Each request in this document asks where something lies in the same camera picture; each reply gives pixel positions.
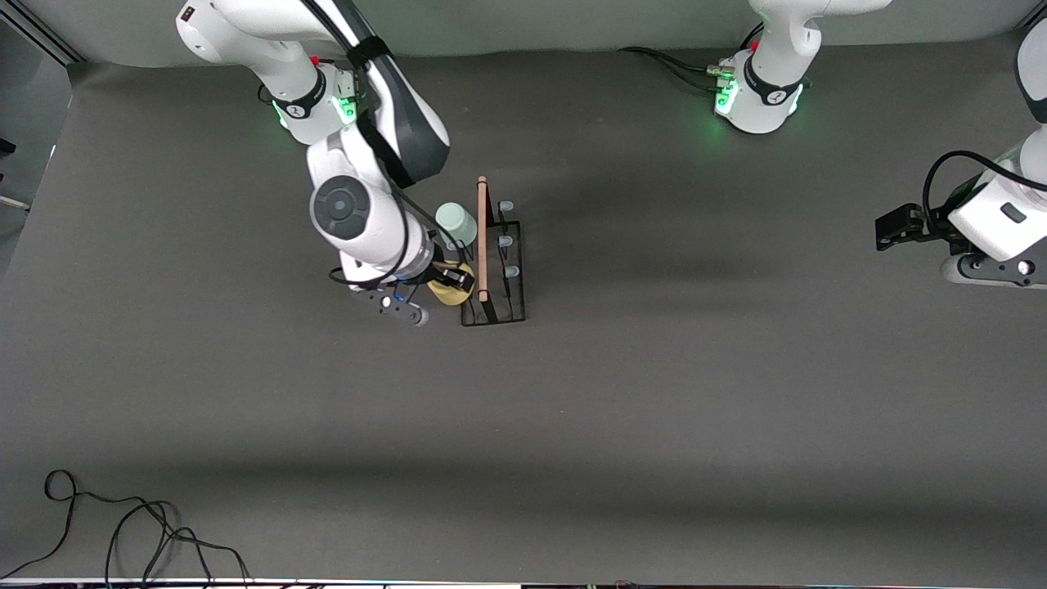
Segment yellow plastic cup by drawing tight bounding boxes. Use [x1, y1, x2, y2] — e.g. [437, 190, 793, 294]
[429, 262, 477, 307]

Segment black wire cup holder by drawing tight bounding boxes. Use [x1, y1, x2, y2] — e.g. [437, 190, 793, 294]
[461, 175, 527, 328]

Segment pale green plastic cup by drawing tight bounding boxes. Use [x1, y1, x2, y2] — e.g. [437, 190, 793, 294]
[435, 202, 479, 250]

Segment grey table mat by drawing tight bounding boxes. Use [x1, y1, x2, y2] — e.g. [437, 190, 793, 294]
[0, 31, 1047, 583]

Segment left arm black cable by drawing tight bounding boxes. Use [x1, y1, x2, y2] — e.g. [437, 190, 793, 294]
[923, 151, 1047, 238]

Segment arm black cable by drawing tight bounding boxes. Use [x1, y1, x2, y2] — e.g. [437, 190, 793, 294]
[303, 0, 459, 287]
[923, 151, 1047, 238]

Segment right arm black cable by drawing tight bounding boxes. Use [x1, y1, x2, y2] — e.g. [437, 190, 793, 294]
[303, 0, 459, 287]

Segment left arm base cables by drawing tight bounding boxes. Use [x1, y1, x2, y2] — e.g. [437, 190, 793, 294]
[618, 20, 766, 92]

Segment loose black cable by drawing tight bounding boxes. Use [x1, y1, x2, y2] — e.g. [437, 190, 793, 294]
[0, 470, 253, 586]

